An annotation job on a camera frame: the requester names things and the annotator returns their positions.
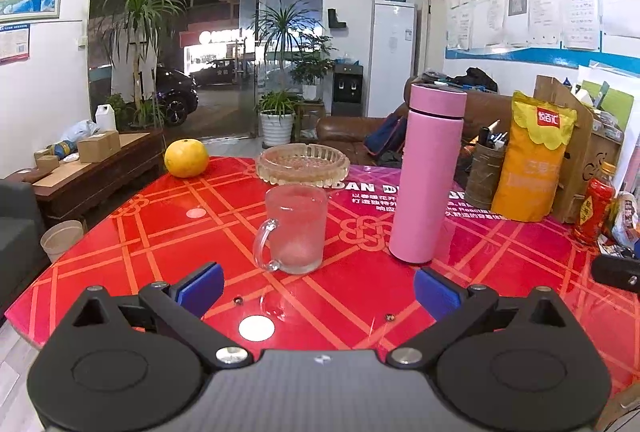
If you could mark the blue bag on sofa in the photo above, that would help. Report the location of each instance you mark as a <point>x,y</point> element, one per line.
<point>389,137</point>

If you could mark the yellow orange fruit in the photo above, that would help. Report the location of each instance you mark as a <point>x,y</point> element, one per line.
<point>186,158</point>

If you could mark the frosted glass mug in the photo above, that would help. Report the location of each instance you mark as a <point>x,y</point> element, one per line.
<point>291,240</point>

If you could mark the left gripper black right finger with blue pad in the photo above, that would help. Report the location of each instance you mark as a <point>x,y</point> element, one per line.
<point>505,363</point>

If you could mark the red drink bottle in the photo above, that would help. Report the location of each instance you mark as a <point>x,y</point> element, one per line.
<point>598,197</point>

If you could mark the pink thermos cap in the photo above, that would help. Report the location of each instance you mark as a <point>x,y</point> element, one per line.
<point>440,101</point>

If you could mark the white plastic jug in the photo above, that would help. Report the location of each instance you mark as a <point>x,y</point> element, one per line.
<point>105,118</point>

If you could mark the black water dispenser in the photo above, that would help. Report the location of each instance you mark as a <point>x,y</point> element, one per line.
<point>347,90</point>

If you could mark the brown leather sofa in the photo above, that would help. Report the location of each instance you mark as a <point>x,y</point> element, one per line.
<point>348,133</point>

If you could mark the tall palm plant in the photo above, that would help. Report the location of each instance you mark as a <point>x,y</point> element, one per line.
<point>132,32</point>

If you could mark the beige waste bin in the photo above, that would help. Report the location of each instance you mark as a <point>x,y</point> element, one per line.
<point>60,238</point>

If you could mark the snack packet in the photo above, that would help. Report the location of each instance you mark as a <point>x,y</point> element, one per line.
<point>624,226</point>

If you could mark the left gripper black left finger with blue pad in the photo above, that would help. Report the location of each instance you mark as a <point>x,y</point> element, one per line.
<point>133,363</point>

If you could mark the dark blue car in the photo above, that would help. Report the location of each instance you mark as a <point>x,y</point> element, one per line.
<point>175,91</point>

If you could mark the glass ashtray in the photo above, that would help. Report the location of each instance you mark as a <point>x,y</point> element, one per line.
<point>299,163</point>

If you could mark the wooden side table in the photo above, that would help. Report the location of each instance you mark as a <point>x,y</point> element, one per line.
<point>83,186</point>

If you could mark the white pot plant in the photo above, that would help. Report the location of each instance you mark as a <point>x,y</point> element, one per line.
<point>297,53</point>

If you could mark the woven pen holder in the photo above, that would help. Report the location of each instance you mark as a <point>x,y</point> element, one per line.
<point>489,150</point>

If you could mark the small cardboard box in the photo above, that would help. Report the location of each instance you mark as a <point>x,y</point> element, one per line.
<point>98,147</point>

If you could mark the pink thermos bottle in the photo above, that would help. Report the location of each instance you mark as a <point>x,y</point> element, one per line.
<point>427,172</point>

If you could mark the brown cardboard box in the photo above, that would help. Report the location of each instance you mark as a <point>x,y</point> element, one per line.
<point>587,150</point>

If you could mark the white refrigerator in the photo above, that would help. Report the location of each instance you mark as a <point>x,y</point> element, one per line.
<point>393,41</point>

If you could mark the orange yellow snack bag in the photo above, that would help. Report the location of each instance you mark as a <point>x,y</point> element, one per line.
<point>530,173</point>

